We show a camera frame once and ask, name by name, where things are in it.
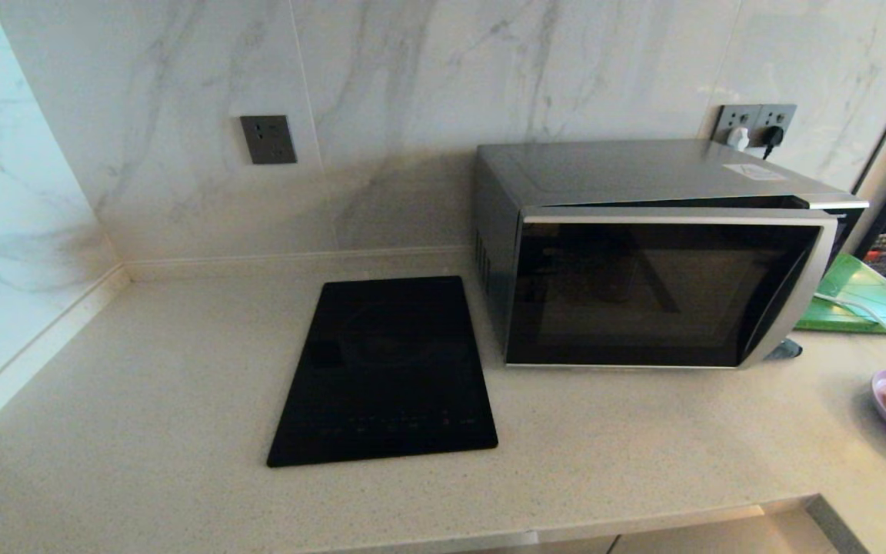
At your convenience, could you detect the single grey wall socket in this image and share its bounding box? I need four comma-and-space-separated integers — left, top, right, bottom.
240, 115, 298, 165

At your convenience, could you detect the silver black microwave oven body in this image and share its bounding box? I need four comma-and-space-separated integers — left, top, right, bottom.
474, 140, 869, 362

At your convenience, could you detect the white power cable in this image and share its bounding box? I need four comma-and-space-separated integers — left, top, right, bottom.
814, 292, 886, 356

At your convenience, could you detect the green cutting board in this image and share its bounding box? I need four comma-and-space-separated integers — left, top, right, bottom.
794, 254, 886, 335

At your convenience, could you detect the black induction cooktop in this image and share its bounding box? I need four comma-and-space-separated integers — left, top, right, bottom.
267, 276, 499, 468

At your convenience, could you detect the grey paired wall socket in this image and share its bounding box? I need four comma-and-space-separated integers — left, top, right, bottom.
714, 105, 761, 149
753, 104, 798, 150

